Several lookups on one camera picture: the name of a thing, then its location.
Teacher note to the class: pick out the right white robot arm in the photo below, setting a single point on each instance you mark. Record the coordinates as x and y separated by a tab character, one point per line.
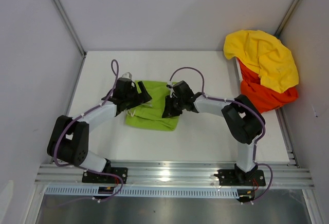
245	123

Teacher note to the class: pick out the left aluminium corner post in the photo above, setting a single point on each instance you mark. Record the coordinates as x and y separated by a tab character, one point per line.
68	26

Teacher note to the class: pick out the white slotted cable duct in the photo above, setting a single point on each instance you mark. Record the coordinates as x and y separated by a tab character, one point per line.
130	191

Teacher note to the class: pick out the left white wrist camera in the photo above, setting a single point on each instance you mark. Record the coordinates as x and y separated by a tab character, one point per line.
127	75

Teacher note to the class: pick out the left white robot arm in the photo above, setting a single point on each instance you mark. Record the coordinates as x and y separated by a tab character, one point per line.
69	141

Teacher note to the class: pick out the aluminium corner post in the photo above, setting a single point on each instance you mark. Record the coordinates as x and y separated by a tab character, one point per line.
68	26
287	17

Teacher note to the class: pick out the yellow shorts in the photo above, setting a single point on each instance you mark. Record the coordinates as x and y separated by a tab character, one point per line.
266	56

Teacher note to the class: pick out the lime green shorts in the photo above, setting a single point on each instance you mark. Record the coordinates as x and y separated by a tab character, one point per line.
149	114

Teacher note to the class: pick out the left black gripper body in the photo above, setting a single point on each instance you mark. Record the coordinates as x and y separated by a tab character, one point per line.
133	98

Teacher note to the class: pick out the orange shorts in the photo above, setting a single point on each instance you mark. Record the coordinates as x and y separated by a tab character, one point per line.
263	98

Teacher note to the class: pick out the aluminium mounting rail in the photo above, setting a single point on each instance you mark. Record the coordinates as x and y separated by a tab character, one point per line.
179	175

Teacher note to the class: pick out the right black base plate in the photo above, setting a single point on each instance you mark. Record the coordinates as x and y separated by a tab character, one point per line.
229	177

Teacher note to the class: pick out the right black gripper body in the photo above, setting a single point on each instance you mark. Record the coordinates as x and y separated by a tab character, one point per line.
180	100

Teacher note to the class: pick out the right aluminium corner post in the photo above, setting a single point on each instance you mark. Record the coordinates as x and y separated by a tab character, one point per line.
287	17

